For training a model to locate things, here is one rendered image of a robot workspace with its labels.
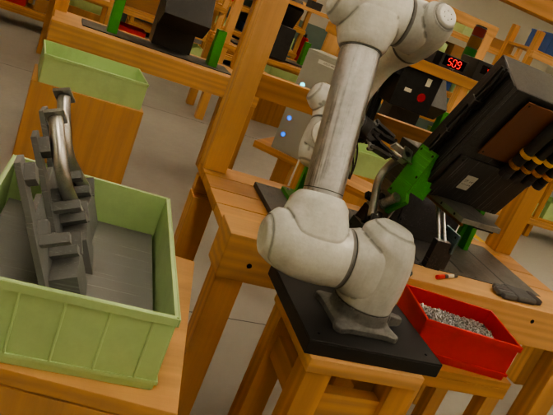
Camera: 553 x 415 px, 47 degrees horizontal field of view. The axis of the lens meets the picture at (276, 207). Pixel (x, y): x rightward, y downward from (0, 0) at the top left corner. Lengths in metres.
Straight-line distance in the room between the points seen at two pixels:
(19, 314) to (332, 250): 0.69
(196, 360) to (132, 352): 0.83
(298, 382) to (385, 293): 0.30
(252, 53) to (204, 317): 0.95
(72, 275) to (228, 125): 1.20
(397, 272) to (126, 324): 0.67
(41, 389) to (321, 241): 0.67
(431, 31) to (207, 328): 1.08
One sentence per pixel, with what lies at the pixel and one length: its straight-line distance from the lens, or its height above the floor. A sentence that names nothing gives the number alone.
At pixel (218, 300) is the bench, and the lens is 1.96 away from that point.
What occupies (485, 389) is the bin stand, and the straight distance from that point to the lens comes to 2.00.
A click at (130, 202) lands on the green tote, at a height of 0.92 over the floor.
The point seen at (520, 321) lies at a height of 0.84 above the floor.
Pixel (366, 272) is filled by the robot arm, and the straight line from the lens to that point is 1.53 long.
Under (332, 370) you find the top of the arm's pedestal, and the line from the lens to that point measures 1.54.
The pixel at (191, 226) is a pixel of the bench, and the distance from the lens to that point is 2.49.
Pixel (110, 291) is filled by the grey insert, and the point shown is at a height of 0.85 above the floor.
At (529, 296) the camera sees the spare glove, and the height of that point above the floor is 0.92.
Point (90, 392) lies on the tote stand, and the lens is 1.27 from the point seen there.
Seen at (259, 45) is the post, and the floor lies 1.38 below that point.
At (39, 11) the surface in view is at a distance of 8.91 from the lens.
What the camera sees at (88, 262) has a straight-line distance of 1.49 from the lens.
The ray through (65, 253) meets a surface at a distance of 1.35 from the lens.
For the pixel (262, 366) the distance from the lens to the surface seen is 1.80.
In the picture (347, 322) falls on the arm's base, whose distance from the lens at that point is 1.59.
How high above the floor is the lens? 1.57
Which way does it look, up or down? 18 degrees down
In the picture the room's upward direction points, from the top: 22 degrees clockwise
